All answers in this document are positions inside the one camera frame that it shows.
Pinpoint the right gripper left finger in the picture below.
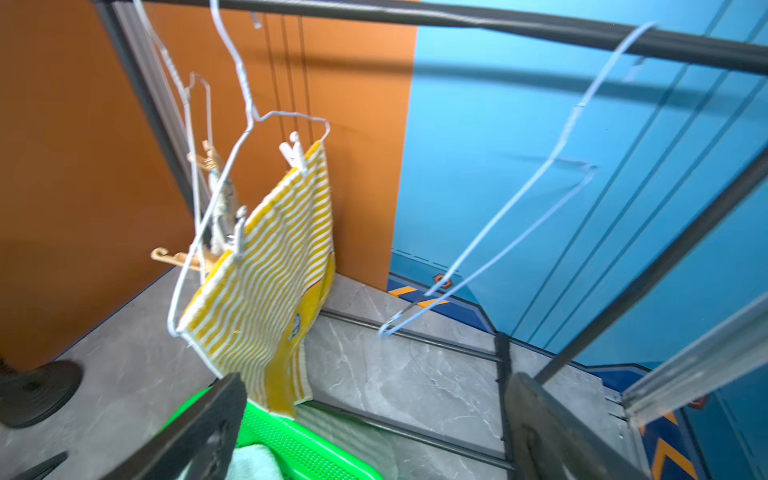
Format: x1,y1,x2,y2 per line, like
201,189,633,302
105,373,247,479

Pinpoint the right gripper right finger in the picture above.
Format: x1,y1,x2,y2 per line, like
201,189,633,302
504,372,648,479

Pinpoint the yellow striped towel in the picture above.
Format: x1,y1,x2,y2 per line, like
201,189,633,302
177,141,335,419

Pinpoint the orange clothespin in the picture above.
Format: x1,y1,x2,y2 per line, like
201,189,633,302
150,247,219,273
187,140,224,175

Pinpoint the green plastic basket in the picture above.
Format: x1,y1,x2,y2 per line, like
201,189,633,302
161,386,385,480

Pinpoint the orange clothespin lower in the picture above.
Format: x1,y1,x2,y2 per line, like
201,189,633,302
150,247,219,273

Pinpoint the white clothespin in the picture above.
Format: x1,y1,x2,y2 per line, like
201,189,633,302
279,131,308,176
232,205,248,262

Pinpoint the orange clothespin upper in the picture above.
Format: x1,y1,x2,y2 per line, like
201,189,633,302
187,140,224,175

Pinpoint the black clothes rack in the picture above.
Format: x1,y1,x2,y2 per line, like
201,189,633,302
95,1,767,472

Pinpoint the light green towel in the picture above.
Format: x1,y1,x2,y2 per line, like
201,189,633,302
179,442,286,480

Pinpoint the bunny pattern towel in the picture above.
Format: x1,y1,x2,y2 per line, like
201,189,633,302
210,178,240,256

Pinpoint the white wire hanger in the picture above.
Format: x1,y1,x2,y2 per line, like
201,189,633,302
166,0,332,338
377,21,660,338
132,1,208,234

